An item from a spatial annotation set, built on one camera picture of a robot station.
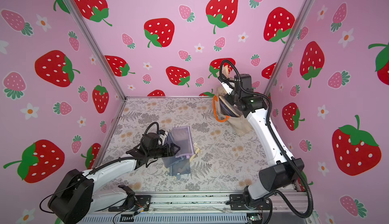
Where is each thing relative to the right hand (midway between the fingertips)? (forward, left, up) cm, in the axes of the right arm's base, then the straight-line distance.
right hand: (230, 87), depth 75 cm
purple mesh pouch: (-9, +27, -37) cm, 46 cm away
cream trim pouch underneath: (-17, +15, -36) cm, 43 cm away
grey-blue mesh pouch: (-29, +27, -36) cm, 53 cm away
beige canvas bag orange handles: (-4, -11, -26) cm, 29 cm away
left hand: (-21, +28, -29) cm, 45 cm away
